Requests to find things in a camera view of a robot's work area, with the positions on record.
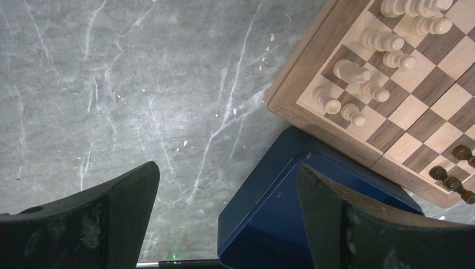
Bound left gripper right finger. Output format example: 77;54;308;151
296;164;474;268

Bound dark chess pieces group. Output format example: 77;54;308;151
429;145;475;205

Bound light wooden queen piece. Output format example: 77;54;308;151
380;0;453;17

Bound blue square tray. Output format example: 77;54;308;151
217;127;423;268

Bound light wooden knight piece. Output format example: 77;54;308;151
333;59;371;85

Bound light wooden pawn piece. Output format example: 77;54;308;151
341;103;366;126

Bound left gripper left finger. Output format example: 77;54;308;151
1;161;160;268

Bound light wooden bishop piece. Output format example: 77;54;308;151
359;28;405;52

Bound light wooden rook piece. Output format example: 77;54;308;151
312;87;342;115

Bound wooden chess board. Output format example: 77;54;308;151
265;1;474;208

